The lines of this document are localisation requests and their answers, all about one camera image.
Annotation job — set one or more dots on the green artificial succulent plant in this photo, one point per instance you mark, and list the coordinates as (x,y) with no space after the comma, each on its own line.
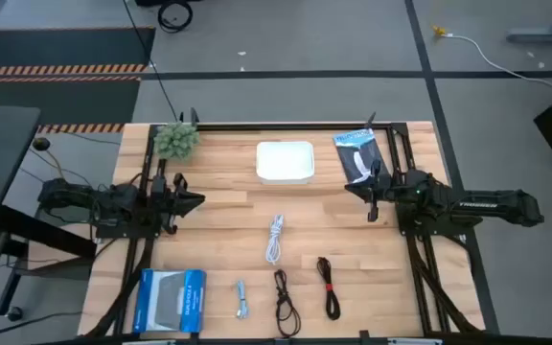
(176,140)

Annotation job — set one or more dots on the black caster wheel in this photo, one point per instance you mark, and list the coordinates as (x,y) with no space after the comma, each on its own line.
(15,314)

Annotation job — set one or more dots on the blue DualShock controller box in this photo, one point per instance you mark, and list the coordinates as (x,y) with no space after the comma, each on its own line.
(170,301)

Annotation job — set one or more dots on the black hazard-striped floor mat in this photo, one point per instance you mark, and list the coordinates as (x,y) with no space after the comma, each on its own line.
(65,48)

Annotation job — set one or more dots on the grey table leg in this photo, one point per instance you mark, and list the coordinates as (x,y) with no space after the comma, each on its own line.
(544,36)

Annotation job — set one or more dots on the black aluminium table frame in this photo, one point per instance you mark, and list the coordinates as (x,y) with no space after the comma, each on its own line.
(281,127)

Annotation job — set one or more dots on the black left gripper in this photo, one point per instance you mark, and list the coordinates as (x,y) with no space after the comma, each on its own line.
(178,206)

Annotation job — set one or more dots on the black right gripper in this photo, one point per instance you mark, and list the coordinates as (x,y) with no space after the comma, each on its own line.
(375,191)

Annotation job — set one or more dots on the Yellowstone booklet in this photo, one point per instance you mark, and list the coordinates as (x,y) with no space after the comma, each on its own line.
(355,153)

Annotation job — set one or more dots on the yellow plug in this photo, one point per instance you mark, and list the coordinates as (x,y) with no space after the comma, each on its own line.
(439,31)

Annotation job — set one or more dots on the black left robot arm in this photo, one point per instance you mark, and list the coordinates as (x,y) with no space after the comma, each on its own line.
(113,201)

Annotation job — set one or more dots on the black round desk foot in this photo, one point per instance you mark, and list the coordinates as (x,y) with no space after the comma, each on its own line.
(41,144)

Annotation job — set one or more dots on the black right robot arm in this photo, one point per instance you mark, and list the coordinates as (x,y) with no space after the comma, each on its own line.
(487,205)

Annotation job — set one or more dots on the white plastic bin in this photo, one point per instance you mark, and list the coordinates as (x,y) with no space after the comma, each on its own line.
(284,162)

